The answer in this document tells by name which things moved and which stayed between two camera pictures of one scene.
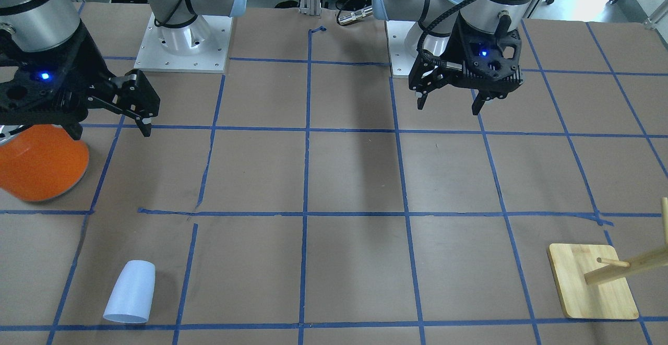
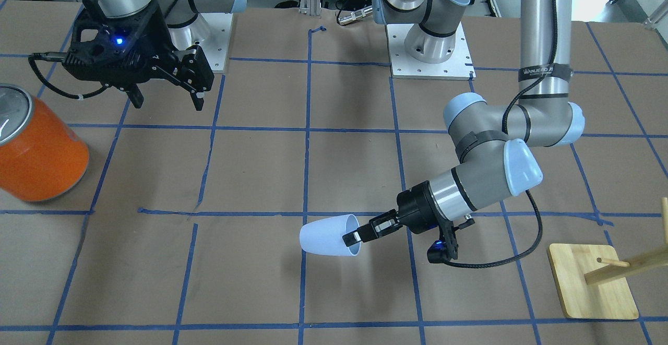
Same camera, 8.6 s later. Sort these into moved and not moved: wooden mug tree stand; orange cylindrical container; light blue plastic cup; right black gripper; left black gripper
Moved: right black gripper; light blue plastic cup; left black gripper
Not moved: wooden mug tree stand; orange cylindrical container
